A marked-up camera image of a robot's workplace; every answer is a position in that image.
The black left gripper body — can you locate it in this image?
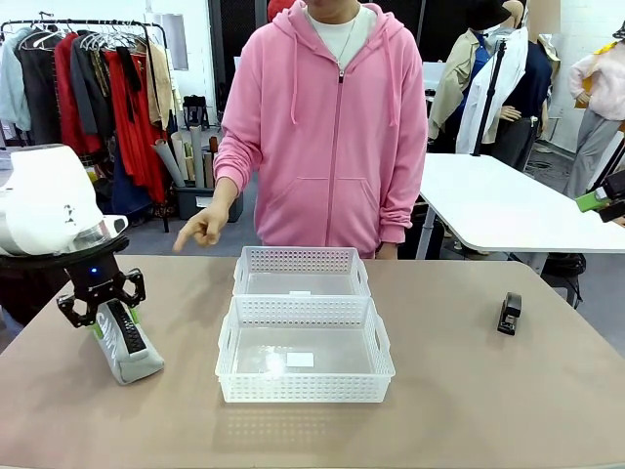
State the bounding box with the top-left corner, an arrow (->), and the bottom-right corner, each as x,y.
66,252 -> 130,307

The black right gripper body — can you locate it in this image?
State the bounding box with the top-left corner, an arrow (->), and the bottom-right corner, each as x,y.
604,170 -> 625,199

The grey pencil case black zipper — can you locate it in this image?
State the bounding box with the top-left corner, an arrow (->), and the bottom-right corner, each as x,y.
87,300 -> 166,387

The black stapler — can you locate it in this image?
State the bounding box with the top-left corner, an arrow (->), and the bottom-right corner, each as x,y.
496,291 -> 522,336

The person left forearm pink sleeve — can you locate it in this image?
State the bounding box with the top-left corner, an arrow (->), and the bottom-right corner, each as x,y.
378,160 -> 429,244

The person right forearm pink sleeve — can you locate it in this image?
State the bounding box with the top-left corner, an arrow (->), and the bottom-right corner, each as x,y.
213,131 -> 265,214

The person right hand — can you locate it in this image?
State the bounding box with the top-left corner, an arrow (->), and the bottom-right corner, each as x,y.
174,204 -> 230,253

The black bag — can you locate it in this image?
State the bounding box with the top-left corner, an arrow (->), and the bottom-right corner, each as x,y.
540,252 -> 587,309

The white table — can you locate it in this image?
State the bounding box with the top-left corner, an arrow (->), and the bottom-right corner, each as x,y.
418,152 -> 625,255

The grey storage bin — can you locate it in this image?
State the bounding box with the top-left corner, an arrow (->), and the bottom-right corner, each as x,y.
175,185 -> 244,224

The mannequin in navy top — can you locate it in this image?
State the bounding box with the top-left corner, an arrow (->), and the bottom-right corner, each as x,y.
502,33 -> 556,172

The grey paper roll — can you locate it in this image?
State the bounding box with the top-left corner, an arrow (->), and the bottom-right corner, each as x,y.
153,138 -> 187,189

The brown cardboard tube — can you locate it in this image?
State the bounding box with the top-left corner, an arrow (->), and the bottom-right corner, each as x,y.
204,136 -> 220,190

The red dress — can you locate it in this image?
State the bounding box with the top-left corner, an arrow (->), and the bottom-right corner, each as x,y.
104,48 -> 170,204

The cream paper roll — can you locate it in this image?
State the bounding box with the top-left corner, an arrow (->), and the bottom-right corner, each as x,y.
168,131 -> 190,182

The grey cardboard tube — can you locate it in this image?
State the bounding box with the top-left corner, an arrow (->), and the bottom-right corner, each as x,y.
188,125 -> 206,190

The black tripod pole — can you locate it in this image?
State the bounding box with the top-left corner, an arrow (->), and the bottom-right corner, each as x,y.
471,38 -> 509,157

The white coat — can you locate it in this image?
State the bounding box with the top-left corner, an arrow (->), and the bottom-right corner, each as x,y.
456,26 -> 531,155

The grey table leg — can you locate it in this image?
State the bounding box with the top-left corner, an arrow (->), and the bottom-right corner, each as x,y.
414,202 -> 438,260

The white perforated plastic basket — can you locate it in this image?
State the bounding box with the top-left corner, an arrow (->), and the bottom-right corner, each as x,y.
214,294 -> 396,405
231,245 -> 373,298

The mannequin with beige trench coat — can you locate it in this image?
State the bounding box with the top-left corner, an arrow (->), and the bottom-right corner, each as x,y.
427,26 -> 494,143

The red coat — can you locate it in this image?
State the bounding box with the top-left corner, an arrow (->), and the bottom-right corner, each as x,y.
53,32 -> 102,157

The grey jacket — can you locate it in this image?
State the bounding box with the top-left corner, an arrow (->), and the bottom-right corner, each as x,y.
70,33 -> 116,141

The dark grey coat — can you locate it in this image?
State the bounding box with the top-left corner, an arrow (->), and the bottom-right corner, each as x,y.
17,31 -> 63,148

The black scarf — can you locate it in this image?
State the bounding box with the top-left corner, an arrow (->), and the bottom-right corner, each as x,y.
115,46 -> 143,123

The white chair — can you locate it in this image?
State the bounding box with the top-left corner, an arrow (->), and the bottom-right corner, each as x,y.
421,62 -> 448,92

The beige garment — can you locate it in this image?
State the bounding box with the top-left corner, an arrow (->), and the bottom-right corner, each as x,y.
145,41 -> 183,132

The black hat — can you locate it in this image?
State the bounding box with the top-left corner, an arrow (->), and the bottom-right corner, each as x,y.
463,0 -> 512,31

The light blue coat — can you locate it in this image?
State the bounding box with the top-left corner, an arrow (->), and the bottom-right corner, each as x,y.
0,26 -> 33,133

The person torso pink hoodie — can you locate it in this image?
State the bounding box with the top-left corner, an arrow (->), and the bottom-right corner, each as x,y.
213,0 -> 429,260

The white hanging panel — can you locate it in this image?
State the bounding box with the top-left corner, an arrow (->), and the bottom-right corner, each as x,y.
160,13 -> 189,72

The black clothes rack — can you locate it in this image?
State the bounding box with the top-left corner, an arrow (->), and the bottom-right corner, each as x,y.
0,19 -> 172,234

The red hat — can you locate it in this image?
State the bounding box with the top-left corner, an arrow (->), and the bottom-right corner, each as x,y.
267,0 -> 294,23

